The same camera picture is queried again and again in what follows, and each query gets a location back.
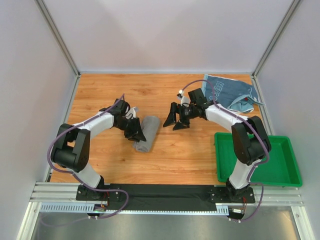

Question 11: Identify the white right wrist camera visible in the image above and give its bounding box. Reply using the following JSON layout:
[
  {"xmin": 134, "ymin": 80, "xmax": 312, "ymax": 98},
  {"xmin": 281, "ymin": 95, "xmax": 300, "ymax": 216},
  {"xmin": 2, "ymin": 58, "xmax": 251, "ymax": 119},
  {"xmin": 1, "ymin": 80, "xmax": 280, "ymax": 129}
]
[{"xmin": 177, "ymin": 89, "xmax": 190, "ymax": 105}]

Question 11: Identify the aluminium front rail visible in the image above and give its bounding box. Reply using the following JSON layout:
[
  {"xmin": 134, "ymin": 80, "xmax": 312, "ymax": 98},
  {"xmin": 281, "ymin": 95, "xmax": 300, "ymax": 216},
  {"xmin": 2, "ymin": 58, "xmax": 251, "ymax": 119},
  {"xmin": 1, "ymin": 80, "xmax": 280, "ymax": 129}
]
[{"xmin": 30, "ymin": 182, "xmax": 303, "ymax": 216}]

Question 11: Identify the blue patterned towel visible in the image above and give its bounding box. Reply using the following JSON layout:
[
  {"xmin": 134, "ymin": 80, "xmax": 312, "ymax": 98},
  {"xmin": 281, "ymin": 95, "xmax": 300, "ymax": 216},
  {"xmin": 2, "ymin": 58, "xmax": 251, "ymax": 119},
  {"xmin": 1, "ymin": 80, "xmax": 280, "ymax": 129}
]
[{"xmin": 201, "ymin": 74, "xmax": 264, "ymax": 113}]

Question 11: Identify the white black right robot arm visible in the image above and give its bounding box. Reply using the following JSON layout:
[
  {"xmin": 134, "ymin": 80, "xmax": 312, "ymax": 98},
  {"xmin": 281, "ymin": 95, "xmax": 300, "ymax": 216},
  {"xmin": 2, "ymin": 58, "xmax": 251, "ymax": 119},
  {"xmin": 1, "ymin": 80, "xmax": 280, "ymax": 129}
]
[{"xmin": 163, "ymin": 88, "xmax": 271, "ymax": 201}]

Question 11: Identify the green plastic tray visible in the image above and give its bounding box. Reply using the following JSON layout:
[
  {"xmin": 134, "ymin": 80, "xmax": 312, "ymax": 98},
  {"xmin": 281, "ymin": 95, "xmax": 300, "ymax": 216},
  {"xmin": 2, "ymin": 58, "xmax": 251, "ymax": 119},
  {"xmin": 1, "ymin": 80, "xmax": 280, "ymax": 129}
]
[{"xmin": 214, "ymin": 132, "xmax": 303, "ymax": 188}]

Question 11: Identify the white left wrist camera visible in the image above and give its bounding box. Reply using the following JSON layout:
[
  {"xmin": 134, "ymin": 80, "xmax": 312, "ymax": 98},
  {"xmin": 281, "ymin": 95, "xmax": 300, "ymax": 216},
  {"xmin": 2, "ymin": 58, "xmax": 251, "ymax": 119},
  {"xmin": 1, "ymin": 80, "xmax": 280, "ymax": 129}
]
[{"xmin": 125, "ymin": 106, "xmax": 139, "ymax": 119}]

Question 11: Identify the aluminium frame post left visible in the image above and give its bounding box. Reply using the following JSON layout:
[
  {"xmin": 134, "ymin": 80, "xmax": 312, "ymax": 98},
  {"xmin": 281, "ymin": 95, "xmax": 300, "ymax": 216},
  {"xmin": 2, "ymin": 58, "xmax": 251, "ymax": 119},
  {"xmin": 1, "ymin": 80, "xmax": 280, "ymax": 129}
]
[{"xmin": 35, "ymin": 0, "xmax": 81, "ymax": 77}]

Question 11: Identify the grey terry towel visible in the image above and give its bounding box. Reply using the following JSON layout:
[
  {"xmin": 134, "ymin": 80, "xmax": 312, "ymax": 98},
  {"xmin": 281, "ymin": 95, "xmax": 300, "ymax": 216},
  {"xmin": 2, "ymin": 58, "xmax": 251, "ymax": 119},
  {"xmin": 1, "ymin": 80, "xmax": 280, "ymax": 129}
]
[{"xmin": 133, "ymin": 116, "xmax": 160, "ymax": 153}]

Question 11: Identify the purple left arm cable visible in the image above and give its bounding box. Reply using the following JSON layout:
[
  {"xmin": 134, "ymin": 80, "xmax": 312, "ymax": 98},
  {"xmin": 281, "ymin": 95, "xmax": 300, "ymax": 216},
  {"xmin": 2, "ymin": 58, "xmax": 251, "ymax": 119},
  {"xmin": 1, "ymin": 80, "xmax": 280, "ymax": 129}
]
[{"xmin": 39, "ymin": 93, "xmax": 130, "ymax": 227}]

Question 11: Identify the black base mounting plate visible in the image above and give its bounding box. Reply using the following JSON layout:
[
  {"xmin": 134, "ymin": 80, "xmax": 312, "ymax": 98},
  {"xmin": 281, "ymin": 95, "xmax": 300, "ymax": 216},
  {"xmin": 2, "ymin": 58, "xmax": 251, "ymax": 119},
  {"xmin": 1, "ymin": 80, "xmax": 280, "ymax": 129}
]
[{"xmin": 76, "ymin": 183, "xmax": 256, "ymax": 212}]

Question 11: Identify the aluminium frame post right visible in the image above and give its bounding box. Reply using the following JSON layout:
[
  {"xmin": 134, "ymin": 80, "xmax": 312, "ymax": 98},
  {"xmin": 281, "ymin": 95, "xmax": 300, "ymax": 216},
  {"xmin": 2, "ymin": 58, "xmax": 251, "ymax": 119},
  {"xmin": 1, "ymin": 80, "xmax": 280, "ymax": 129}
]
[{"xmin": 251, "ymin": 0, "xmax": 303, "ymax": 79}]

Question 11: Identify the aluminium frame post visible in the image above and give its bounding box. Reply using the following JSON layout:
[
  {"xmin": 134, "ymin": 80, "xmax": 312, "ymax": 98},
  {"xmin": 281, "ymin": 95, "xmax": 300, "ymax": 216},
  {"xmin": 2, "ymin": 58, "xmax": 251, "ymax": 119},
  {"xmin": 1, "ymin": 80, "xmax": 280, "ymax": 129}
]
[
  {"xmin": 35, "ymin": 0, "xmax": 81, "ymax": 77},
  {"xmin": 251, "ymin": 0, "xmax": 303, "ymax": 79}
]

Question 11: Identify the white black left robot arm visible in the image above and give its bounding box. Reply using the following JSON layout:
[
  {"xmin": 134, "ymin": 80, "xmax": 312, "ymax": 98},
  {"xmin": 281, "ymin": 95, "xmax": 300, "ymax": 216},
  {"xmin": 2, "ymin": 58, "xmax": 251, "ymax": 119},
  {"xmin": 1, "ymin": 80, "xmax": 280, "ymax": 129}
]
[{"xmin": 47, "ymin": 96, "xmax": 146, "ymax": 192}]

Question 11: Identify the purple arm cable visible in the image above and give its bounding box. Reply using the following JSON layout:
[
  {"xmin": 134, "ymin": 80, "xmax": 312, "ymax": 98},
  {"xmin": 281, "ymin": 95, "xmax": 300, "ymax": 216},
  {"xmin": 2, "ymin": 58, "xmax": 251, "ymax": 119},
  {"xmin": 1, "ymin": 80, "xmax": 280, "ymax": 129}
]
[
  {"xmin": 39, "ymin": 93, "xmax": 130, "ymax": 227},
  {"xmin": 180, "ymin": 79, "xmax": 271, "ymax": 224}
]

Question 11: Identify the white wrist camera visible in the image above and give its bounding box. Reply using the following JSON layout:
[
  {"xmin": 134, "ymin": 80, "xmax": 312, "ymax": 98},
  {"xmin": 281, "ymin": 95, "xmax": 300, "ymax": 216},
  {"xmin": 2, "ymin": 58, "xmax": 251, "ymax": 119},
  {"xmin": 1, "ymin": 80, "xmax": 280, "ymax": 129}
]
[
  {"xmin": 125, "ymin": 106, "xmax": 139, "ymax": 119},
  {"xmin": 177, "ymin": 89, "xmax": 190, "ymax": 105}
]

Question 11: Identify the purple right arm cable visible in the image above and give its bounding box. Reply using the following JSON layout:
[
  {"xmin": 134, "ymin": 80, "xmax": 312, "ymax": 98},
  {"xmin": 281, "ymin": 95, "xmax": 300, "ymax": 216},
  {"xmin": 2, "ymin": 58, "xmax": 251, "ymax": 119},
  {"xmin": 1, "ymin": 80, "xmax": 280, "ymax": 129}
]
[{"xmin": 180, "ymin": 79, "xmax": 271, "ymax": 224}]

